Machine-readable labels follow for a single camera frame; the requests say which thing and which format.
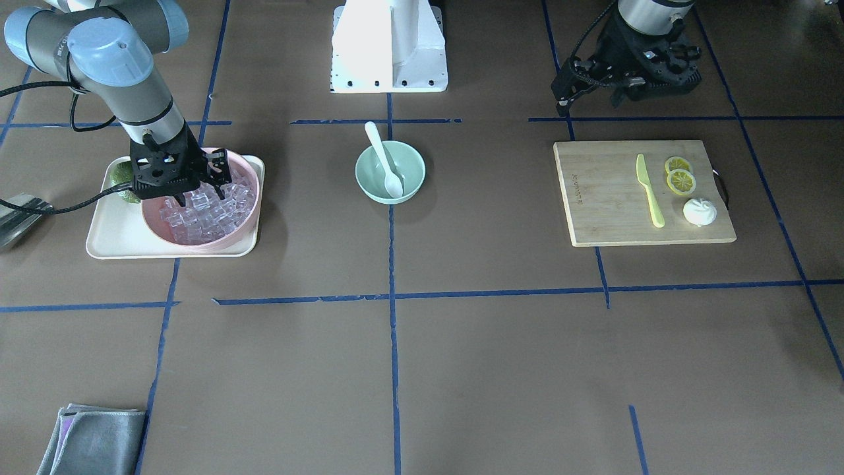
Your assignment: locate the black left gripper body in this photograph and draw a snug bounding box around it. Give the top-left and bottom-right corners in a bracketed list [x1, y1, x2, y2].
[570, 17, 702, 108]

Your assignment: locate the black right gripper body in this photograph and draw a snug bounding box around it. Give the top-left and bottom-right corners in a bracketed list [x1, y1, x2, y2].
[129, 125, 228, 201]

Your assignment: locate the pile of clear ice cubes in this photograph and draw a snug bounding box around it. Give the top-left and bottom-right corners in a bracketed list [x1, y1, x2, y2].
[150, 171, 257, 246]

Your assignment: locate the white plastic spoon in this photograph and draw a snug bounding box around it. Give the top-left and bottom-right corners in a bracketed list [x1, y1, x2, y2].
[364, 121, 404, 199]

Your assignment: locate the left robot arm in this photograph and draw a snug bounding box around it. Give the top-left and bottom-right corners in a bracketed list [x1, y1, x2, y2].
[551, 1, 702, 117]

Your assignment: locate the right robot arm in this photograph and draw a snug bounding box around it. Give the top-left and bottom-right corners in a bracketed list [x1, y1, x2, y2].
[3, 1, 232, 206]

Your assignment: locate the pink bowl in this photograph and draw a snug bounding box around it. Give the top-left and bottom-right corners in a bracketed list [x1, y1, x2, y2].
[140, 150, 265, 257]

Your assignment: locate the metal ice scoop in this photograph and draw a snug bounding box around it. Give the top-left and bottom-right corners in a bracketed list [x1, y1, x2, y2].
[1, 193, 53, 252]

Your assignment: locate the green bowl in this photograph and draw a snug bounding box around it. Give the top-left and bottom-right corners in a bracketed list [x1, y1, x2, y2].
[355, 141, 426, 205]

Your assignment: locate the green lime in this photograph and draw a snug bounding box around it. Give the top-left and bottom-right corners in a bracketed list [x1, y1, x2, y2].
[109, 160, 142, 204]

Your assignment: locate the cream plastic tray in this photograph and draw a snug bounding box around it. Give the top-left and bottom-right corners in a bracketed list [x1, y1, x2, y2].
[86, 151, 265, 259]

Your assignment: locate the upper lemon slice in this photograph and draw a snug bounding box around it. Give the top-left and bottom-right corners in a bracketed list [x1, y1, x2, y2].
[664, 156, 694, 174]

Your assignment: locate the lemon slice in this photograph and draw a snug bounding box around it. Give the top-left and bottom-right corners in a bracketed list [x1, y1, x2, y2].
[664, 156, 694, 174]
[666, 168, 697, 196]

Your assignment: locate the yellow plastic knife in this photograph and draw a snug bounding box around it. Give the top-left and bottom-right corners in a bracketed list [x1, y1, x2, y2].
[635, 153, 665, 228]

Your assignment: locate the lower lemon slice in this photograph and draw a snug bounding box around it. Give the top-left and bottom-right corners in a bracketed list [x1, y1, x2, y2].
[666, 168, 697, 196]

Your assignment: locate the bamboo cutting board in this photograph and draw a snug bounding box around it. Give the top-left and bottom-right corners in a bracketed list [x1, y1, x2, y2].
[553, 139, 737, 247]

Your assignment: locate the grey folded cloth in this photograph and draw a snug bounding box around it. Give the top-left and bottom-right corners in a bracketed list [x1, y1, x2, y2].
[36, 403, 146, 474]

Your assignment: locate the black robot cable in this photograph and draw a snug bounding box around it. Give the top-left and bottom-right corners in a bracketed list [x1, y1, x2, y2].
[0, 80, 142, 216]

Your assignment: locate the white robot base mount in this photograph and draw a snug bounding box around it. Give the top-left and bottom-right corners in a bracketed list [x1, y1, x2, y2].
[330, 1, 449, 94]

